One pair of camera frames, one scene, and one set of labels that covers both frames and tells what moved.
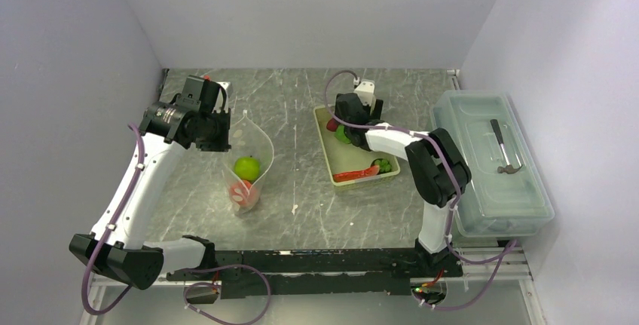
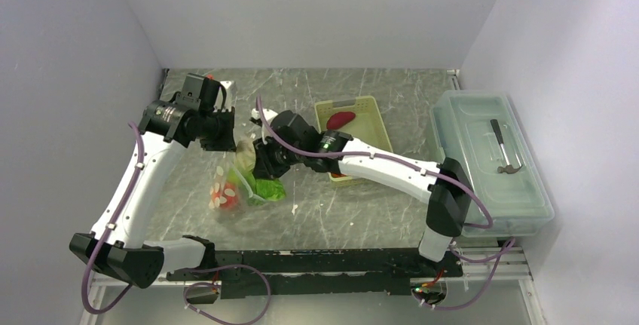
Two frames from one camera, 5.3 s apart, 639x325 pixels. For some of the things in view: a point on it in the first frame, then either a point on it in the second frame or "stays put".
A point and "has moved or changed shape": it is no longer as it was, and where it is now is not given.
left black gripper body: [215, 130] stays put
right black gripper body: [377, 110] → [276, 157]
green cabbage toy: [340, 134] has moved or changed shape
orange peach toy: [243, 194] → [226, 197]
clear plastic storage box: [494, 205] stays put
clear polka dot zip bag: [248, 156] has moved or changed shape
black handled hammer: [509, 169] stays put
